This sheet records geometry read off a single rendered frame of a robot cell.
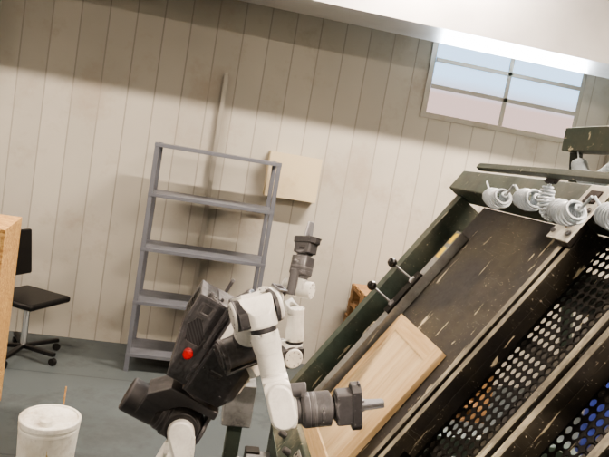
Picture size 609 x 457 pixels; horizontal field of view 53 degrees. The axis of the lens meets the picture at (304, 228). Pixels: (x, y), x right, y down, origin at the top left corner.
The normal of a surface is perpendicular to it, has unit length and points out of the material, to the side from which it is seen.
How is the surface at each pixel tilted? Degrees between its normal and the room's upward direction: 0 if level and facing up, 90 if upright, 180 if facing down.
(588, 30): 90
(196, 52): 90
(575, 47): 90
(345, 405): 90
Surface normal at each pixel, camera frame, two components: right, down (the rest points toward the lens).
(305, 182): 0.15, 0.14
